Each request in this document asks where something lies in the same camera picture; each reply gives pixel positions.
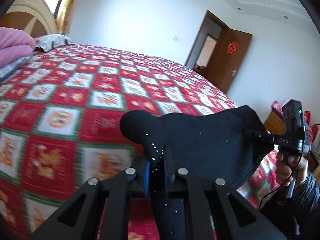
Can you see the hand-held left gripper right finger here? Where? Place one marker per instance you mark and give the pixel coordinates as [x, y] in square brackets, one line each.
[165, 173]

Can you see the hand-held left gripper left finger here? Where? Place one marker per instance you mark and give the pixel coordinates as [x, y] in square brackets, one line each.
[147, 177]

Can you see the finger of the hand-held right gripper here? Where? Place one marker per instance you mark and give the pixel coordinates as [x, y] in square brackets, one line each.
[257, 135]

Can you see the dark pants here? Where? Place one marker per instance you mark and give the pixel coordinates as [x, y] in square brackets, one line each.
[200, 140]

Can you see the person's right forearm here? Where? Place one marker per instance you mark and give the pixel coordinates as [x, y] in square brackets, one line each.
[307, 200]

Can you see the person's right hand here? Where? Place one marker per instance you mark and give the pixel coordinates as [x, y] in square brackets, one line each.
[282, 167]

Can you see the red bag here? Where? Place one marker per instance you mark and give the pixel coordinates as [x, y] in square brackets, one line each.
[277, 107]
[315, 132]

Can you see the wooden cabinet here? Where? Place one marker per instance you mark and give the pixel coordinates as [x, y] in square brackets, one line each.
[275, 123]

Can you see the brown wooden door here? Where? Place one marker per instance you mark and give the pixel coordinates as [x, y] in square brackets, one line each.
[225, 67]

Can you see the red paper door decoration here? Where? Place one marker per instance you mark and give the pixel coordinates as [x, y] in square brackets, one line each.
[232, 47]

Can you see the red checkered printed blanket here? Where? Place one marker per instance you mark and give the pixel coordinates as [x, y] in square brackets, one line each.
[62, 100]

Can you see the patterned pillow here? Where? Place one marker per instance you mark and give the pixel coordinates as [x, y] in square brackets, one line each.
[52, 41]

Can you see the grey folded blanket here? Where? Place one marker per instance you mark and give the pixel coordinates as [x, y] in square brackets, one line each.
[10, 68]

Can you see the pink quilt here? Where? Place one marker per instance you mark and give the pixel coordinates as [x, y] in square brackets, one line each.
[12, 45]

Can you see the yellow curtain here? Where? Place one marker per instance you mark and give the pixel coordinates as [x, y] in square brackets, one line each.
[70, 5]

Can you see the cream bed headboard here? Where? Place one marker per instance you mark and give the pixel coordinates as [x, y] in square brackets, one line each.
[37, 7]

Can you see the brown door frame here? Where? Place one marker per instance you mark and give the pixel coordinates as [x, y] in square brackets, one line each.
[197, 35]

